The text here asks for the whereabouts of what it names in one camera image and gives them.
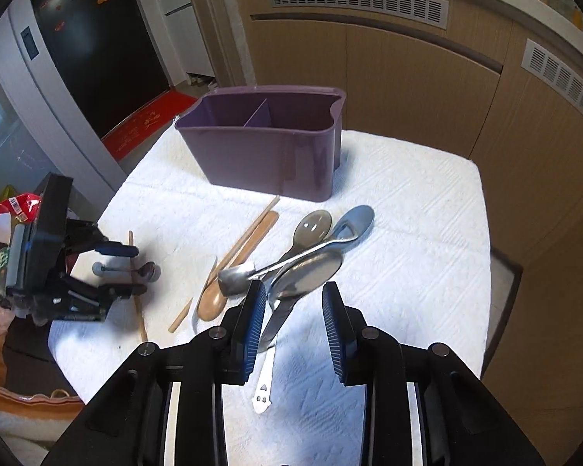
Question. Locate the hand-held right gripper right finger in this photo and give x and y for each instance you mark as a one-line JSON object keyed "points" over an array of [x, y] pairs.
{"points": [[333, 330]]}

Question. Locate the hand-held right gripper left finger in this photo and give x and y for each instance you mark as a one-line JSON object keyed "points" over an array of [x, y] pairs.
{"points": [[252, 330]]}

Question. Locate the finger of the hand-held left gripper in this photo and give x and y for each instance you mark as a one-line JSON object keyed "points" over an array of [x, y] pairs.
{"points": [[126, 291], [121, 251]]}

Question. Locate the wooden chopstick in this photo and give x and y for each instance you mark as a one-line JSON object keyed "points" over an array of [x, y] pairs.
{"points": [[252, 229], [138, 310]]}

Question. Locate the wooden spoon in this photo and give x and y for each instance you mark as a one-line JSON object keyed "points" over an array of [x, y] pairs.
{"points": [[213, 301]]}

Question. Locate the shovel-shaped metal spoon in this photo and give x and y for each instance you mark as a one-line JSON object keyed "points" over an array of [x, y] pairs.
{"points": [[235, 279]]}

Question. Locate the blue-grey plastic spoon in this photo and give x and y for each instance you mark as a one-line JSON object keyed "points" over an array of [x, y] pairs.
{"points": [[362, 218]]}

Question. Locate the purple plastic utensil holder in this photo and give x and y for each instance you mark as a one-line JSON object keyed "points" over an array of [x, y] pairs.
{"points": [[252, 160]]}

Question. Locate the red snack packet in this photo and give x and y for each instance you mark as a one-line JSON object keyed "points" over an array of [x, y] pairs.
{"points": [[5, 208]]}

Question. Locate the white towel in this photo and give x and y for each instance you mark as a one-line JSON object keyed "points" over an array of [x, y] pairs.
{"points": [[393, 252]]}

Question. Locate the red floor mat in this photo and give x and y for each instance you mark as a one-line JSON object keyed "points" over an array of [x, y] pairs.
{"points": [[145, 121]]}

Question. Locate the black refrigerator door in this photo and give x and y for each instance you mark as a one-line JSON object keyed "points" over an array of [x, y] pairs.
{"points": [[97, 43]]}

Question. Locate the white shelf cabinet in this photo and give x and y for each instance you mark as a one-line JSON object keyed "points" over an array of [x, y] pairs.
{"points": [[184, 24]]}

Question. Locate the wooden cabinet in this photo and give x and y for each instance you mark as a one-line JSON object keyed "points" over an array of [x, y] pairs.
{"points": [[418, 87]]}

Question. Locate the long white vent grille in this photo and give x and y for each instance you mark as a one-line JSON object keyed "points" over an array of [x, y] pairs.
{"points": [[359, 6]]}

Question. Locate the short white vent grille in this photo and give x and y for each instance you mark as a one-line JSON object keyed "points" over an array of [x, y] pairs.
{"points": [[563, 77]]}

